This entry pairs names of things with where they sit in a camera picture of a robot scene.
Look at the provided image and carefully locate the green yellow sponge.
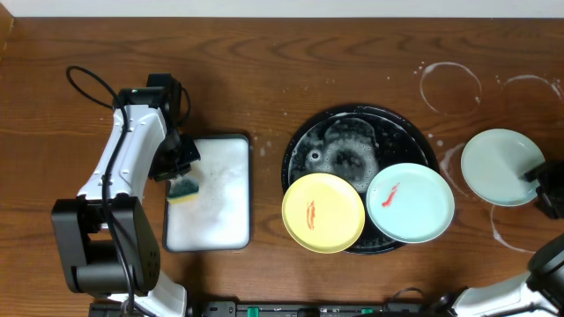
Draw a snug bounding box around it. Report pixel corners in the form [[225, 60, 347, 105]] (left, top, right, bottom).
[[167, 175, 199, 204]]

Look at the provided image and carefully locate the light green plate top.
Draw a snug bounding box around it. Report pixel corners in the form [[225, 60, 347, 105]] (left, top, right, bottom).
[[461, 129, 545, 207]]

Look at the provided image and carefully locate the light green plate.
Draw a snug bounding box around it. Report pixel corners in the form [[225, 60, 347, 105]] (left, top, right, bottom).
[[461, 129, 545, 207], [366, 163, 455, 244]]

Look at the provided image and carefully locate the yellow plate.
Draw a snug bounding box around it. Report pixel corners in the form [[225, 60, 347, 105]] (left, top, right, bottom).
[[281, 173, 366, 254]]

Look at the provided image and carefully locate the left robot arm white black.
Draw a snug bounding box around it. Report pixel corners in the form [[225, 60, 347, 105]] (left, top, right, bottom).
[[51, 86, 200, 316]]

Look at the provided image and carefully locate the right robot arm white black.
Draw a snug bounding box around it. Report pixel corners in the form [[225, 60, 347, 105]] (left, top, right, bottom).
[[449, 160, 563, 317]]

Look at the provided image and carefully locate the rectangular soapy water tray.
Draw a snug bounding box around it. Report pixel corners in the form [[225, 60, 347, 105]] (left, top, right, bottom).
[[163, 135, 252, 253]]

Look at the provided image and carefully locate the round black tray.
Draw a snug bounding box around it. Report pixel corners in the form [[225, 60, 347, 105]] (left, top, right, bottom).
[[280, 103, 442, 255]]

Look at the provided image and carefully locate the black base rail bottom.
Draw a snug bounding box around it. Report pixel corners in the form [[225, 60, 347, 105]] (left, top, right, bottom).
[[87, 288, 442, 317]]

